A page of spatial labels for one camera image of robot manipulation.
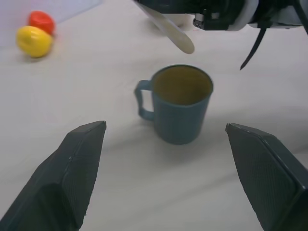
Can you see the red round fruit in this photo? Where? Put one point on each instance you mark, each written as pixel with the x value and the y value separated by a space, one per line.
pixel 42 21

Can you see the yellow lemon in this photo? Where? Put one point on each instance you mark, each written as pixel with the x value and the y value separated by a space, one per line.
pixel 33 41

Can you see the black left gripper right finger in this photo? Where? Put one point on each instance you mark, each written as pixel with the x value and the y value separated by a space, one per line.
pixel 272 178

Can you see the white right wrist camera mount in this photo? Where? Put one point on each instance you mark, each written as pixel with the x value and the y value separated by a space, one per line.
pixel 244 16

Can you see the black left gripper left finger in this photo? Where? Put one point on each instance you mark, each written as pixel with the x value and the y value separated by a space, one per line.
pixel 60 178

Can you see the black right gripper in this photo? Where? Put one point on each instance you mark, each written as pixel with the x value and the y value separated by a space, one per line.
pixel 216 14

